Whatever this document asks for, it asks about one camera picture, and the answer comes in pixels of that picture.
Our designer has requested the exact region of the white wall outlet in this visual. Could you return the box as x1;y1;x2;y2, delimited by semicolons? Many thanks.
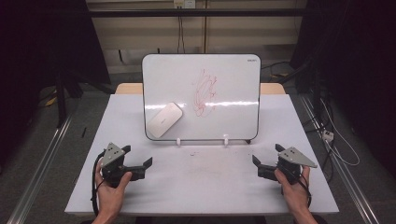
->
173;0;197;9

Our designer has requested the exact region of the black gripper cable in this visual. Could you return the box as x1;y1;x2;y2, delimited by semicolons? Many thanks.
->
91;148;107;217
297;173;313;209

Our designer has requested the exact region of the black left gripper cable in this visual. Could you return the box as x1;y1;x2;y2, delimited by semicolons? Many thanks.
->
91;148;107;217

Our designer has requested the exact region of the black horizontal bar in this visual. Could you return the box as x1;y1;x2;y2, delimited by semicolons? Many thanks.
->
88;7;308;19

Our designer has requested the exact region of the person's left hand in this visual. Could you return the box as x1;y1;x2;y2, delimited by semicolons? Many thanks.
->
94;161;134;216

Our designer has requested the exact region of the bundle of black floor cables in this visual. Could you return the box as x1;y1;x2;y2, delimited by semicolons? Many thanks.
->
305;92;336;185

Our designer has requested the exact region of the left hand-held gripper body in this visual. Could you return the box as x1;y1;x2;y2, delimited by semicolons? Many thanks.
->
100;142;148;189

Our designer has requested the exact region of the brown hanging cable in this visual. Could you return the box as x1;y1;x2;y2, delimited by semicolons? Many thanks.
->
203;0;208;54

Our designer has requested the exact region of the person's right hand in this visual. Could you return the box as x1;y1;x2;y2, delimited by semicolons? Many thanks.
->
274;165;312;216

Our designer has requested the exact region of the white power strip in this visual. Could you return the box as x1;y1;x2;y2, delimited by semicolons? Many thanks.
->
321;129;335;142

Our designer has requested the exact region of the black metal stand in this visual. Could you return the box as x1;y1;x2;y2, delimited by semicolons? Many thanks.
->
54;66;117;129

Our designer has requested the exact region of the black hanging cable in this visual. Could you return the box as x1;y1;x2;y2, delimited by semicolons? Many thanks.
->
177;7;185;54

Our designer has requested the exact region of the white cable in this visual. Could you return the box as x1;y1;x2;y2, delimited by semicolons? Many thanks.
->
319;98;361;167

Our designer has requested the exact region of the black curtain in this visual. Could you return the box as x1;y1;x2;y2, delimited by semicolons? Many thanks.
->
289;0;396;180
0;0;112;169

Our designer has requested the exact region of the white whiteboard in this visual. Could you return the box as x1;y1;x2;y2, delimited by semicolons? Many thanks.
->
141;53;262;143

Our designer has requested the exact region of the white whiteboard eraser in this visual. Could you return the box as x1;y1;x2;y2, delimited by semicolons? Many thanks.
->
146;102;184;140

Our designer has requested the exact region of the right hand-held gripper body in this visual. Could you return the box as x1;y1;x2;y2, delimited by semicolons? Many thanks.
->
258;147;318;186

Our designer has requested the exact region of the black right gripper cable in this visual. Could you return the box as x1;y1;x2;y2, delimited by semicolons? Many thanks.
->
297;173;313;209

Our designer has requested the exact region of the aluminium floor rail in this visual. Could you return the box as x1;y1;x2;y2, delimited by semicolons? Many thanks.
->
299;93;380;224
6;114;75;224

